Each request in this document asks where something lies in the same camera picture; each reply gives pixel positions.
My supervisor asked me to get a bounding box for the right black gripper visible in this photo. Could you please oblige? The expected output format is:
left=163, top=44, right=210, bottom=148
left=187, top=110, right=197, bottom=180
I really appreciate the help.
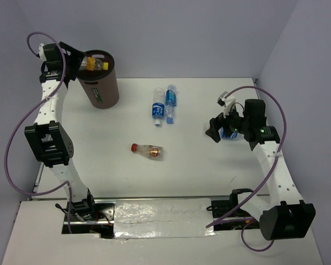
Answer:
left=205, top=103, right=250, bottom=142

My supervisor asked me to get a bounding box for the bottle with yellow cap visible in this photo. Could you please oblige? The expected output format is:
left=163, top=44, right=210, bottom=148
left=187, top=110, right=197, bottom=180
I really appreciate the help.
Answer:
left=79, top=57, right=109, bottom=71

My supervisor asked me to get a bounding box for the crushed blue label bottle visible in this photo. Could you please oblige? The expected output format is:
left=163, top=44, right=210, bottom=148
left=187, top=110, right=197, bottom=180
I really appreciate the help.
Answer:
left=203, top=123, right=244, bottom=141

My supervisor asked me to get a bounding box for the bottle with red cap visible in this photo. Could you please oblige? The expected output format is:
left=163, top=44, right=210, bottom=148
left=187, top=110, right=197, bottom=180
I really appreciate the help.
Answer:
left=131, top=143, right=164, bottom=161

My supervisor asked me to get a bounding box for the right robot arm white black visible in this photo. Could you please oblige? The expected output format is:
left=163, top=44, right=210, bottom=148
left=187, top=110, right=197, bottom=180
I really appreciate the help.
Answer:
left=206, top=96, right=316, bottom=241

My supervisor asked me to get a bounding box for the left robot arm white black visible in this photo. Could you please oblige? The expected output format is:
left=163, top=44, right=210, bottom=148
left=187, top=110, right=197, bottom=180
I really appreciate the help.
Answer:
left=24, top=42, right=97, bottom=221

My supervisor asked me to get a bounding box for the brown cylindrical waste bin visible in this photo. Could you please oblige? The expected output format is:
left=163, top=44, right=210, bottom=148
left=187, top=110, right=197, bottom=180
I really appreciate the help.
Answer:
left=77, top=50, right=119, bottom=109

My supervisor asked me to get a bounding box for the clear bottle blue cap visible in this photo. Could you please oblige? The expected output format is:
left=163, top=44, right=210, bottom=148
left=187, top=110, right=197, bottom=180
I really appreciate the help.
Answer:
left=165, top=84, right=177, bottom=124

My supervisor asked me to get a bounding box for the blue label bottle white cap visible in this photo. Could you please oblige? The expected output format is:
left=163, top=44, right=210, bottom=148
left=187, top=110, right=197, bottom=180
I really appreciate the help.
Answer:
left=151, top=88, right=165, bottom=127

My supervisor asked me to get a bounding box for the silver foil tape sheet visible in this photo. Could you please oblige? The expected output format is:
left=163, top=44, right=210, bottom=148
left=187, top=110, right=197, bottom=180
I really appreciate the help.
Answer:
left=114, top=198, right=216, bottom=239

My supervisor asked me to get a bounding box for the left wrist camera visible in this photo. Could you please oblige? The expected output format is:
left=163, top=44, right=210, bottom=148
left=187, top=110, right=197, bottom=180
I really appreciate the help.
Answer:
left=38, top=43, right=47, bottom=61

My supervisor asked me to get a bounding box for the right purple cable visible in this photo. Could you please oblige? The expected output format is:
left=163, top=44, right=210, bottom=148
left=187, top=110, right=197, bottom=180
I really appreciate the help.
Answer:
left=206, top=85, right=289, bottom=252

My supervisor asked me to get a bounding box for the purple cable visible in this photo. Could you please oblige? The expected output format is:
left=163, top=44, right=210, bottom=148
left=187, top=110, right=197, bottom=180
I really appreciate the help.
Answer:
left=4, top=31, right=72, bottom=234
left=206, top=85, right=289, bottom=252

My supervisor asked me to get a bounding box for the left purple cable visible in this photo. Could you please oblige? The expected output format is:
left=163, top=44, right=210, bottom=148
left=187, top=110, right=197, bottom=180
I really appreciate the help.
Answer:
left=4, top=31, right=72, bottom=234

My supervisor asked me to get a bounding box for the aluminium mounting rail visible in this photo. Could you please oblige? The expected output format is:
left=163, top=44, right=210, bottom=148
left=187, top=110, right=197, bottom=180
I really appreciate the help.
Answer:
left=61, top=197, right=253, bottom=239

